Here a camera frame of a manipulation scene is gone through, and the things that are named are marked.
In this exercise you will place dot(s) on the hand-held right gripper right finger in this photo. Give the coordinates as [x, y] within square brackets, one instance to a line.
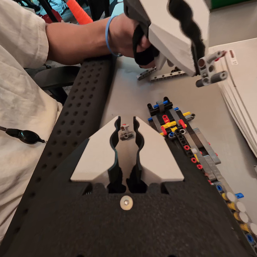
[158, 160]

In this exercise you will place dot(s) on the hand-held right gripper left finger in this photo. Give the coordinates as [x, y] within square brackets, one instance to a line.
[96, 158]

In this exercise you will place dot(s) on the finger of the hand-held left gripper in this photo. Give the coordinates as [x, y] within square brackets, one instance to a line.
[166, 44]
[203, 16]

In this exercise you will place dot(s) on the long lego car chassis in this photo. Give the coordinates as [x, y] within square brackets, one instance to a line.
[180, 138]

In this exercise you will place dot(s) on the grey lego connector red pin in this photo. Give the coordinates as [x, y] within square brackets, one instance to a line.
[125, 134]
[204, 72]

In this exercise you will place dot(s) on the person's left forearm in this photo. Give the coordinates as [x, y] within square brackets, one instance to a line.
[76, 40]

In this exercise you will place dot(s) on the grey lego beam assembly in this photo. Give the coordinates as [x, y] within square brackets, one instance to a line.
[166, 75]

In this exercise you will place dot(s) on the white lego instruction booklet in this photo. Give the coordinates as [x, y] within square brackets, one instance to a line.
[241, 80]

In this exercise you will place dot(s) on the person's left hand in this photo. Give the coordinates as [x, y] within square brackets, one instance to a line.
[120, 36]

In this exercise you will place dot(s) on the green plastic bin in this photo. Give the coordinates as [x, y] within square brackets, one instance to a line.
[230, 3]

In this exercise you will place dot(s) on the blue wristband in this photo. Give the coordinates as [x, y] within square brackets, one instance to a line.
[107, 38]

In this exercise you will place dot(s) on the black perforated panel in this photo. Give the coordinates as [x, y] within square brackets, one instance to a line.
[80, 112]

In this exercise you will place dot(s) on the orange foam tube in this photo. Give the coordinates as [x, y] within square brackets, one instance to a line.
[80, 12]

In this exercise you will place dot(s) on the black office chair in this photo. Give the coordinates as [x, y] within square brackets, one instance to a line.
[56, 76]

